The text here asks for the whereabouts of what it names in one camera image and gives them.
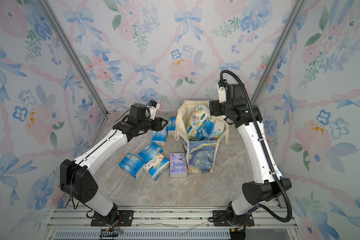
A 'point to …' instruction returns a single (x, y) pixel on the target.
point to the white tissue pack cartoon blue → (219, 129)
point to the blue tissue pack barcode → (159, 137)
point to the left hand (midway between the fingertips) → (165, 120)
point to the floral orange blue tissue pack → (156, 166)
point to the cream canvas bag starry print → (202, 156)
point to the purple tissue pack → (178, 165)
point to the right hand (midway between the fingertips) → (220, 102)
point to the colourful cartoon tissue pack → (201, 114)
